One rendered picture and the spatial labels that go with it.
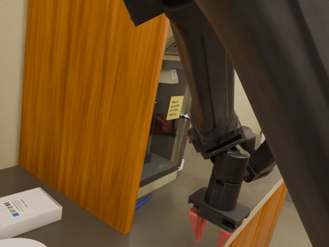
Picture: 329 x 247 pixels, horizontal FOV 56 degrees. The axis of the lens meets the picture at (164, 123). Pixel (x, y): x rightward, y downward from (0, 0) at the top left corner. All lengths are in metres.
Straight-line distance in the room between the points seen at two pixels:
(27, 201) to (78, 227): 0.15
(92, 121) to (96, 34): 0.23
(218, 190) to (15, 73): 0.77
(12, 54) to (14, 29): 0.08
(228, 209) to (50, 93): 0.63
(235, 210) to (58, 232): 0.47
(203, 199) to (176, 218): 0.39
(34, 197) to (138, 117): 0.37
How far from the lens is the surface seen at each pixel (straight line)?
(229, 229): 0.57
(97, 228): 0.89
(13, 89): 1.12
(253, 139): 0.94
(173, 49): 0.85
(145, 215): 0.96
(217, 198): 0.57
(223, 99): 0.37
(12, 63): 1.09
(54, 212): 0.88
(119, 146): 0.79
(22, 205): 0.90
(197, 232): 0.63
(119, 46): 0.77
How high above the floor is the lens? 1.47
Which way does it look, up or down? 16 degrees down
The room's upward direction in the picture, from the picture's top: 11 degrees clockwise
